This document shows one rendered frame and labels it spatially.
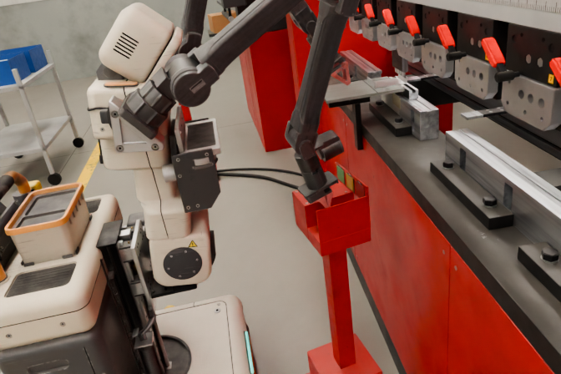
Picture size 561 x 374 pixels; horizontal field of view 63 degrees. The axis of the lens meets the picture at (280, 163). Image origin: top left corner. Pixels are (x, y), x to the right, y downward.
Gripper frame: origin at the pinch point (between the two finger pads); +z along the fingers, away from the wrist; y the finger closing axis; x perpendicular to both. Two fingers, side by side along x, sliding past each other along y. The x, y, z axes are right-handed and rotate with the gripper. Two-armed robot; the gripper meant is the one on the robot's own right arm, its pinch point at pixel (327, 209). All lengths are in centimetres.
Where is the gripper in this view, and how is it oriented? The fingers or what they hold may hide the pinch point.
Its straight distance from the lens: 131.7
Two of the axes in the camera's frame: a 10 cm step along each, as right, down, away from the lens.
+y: 8.7, -4.8, 1.4
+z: 3.7, 8.1, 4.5
